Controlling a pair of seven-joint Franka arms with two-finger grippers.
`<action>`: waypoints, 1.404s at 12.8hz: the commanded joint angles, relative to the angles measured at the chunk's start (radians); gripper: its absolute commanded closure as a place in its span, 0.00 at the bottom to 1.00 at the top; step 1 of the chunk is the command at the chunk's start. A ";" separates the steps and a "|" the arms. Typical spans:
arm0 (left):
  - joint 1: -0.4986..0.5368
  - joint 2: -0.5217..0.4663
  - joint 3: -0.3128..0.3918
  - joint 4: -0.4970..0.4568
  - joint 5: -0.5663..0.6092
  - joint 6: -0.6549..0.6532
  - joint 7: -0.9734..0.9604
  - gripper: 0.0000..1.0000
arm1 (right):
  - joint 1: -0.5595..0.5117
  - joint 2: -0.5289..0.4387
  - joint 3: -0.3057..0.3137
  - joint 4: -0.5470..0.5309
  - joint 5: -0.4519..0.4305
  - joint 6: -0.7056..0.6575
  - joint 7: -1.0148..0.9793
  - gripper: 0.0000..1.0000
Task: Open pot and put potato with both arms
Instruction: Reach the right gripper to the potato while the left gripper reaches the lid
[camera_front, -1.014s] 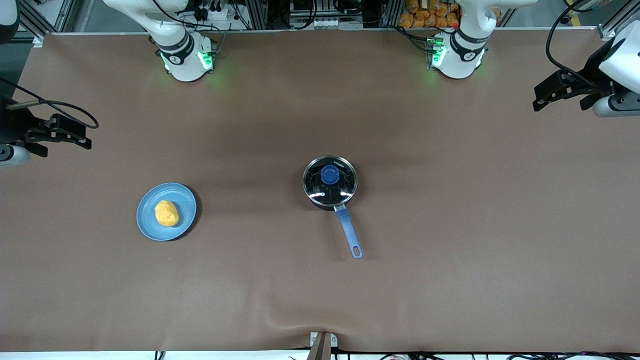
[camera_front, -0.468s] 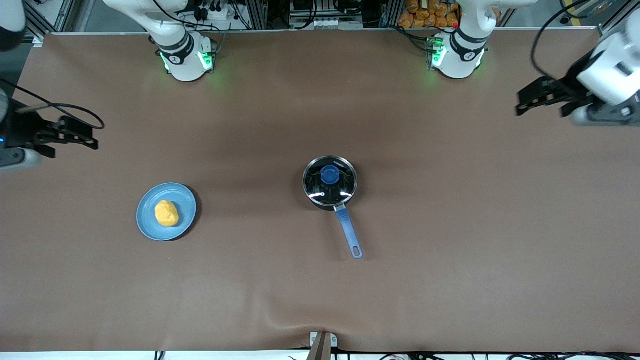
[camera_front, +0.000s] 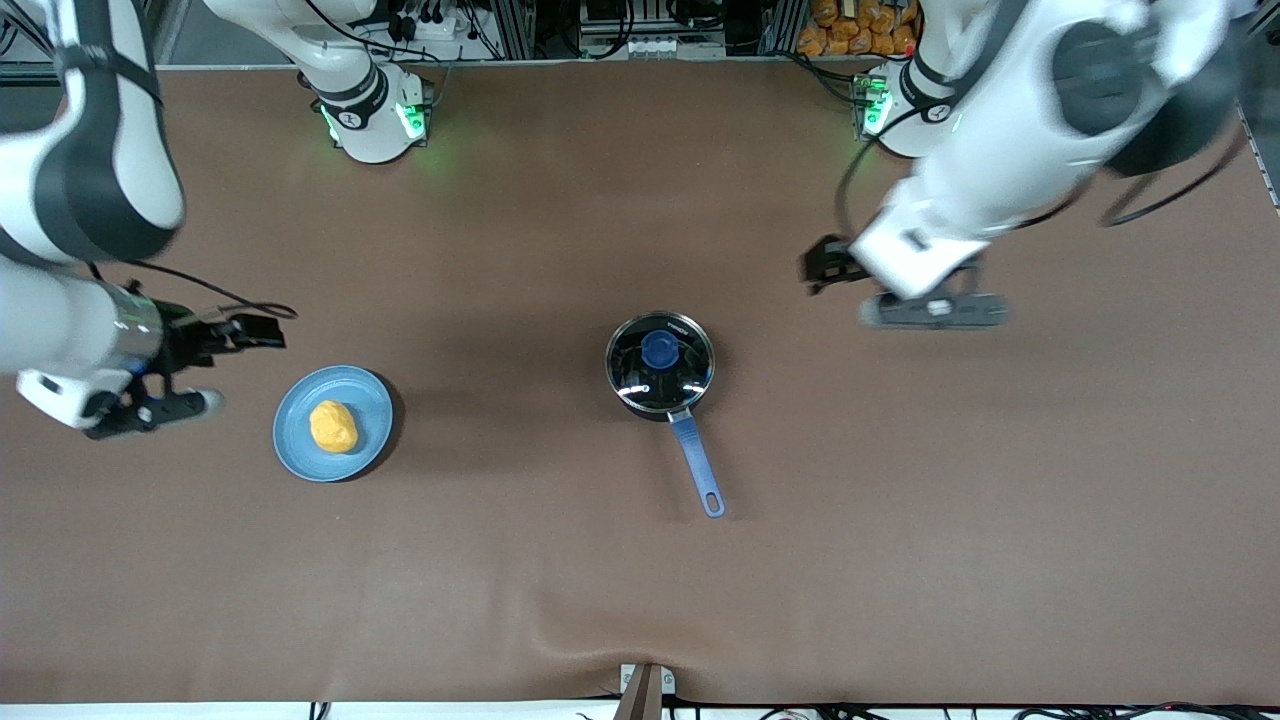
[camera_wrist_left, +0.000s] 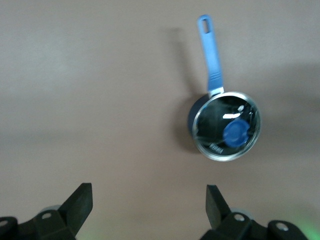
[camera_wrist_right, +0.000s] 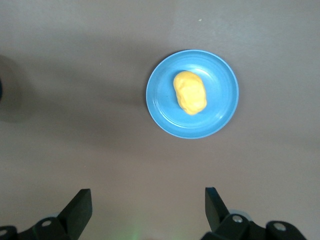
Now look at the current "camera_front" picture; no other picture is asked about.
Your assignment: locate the yellow potato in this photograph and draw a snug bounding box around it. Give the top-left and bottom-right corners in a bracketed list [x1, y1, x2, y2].
[309, 400, 359, 454]

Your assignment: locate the glass lid with blue knob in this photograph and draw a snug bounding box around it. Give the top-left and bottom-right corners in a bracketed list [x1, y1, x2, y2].
[607, 312, 716, 411]

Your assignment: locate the blue round plate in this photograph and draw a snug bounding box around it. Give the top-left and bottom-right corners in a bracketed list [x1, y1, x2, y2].
[272, 365, 395, 483]

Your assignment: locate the bag of orange items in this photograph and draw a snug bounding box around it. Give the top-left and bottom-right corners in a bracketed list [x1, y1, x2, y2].
[797, 0, 921, 57]

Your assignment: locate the white power strip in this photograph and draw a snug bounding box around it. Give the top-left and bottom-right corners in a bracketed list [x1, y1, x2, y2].
[385, 0, 456, 43]

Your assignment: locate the brown table mat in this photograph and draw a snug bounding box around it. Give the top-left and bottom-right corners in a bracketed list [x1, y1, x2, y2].
[0, 60, 1280, 706]

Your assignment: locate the metal table clamp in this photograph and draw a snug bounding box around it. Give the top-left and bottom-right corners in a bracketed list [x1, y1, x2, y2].
[618, 662, 677, 720]

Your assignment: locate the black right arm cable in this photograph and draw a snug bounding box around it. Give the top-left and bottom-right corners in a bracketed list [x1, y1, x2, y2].
[88, 260, 298, 321]

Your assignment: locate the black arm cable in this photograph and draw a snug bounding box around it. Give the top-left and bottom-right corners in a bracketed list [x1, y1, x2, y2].
[88, 260, 298, 321]
[835, 100, 1251, 233]

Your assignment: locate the black pot with blue handle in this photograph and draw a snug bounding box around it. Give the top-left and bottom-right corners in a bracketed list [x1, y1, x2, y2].
[605, 312, 726, 519]

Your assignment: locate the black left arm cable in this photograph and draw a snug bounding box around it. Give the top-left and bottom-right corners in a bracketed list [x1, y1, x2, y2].
[835, 100, 1251, 233]

